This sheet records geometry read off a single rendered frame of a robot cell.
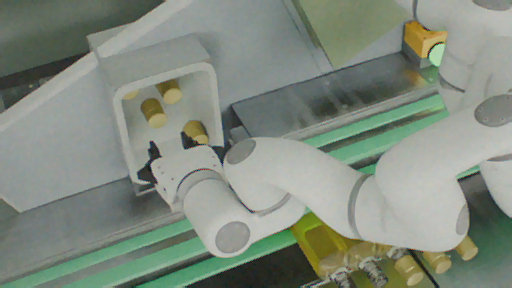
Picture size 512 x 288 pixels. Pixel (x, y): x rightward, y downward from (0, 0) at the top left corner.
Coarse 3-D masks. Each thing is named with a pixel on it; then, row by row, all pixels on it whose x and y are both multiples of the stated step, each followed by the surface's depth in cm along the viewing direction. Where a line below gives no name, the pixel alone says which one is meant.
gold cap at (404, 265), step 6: (402, 258) 134; (408, 258) 134; (396, 264) 135; (402, 264) 134; (408, 264) 133; (414, 264) 134; (402, 270) 133; (408, 270) 133; (414, 270) 132; (420, 270) 133; (402, 276) 134; (408, 276) 132; (414, 276) 132; (420, 276) 133; (408, 282) 133; (414, 282) 134
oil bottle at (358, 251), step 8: (336, 232) 137; (344, 240) 136; (352, 240) 136; (360, 240) 136; (352, 248) 134; (360, 248) 135; (368, 248) 135; (376, 248) 136; (352, 256) 134; (360, 256) 134; (368, 256) 135; (376, 256) 136; (352, 264) 136; (360, 264) 135
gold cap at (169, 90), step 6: (174, 78) 129; (156, 84) 128; (162, 84) 127; (168, 84) 127; (174, 84) 127; (162, 90) 126; (168, 90) 126; (174, 90) 126; (162, 96) 126; (168, 96) 126; (174, 96) 127; (180, 96) 128; (168, 102) 127; (174, 102) 128
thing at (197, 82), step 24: (168, 72) 120; (192, 72) 122; (120, 96) 118; (144, 96) 130; (192, 96) 135; (216, 96) 128; (120, 120) 121; (144, 120) 133; (168, 120) 136; (216, 120) 131; (144, 144) 137; (168, 144) 138; (216, 144) 136
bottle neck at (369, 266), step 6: (372, 258) 135; (366, 264) 134; (372, 264) 134; (366, 270) 134; (372, 270) 133; (378, 270) 133; (366, 276) 134; (372, 276) 132; (378, 276) 132; (384, 276) 132; (372, 282) 132; (378, 282) 133; (384, 282) 133
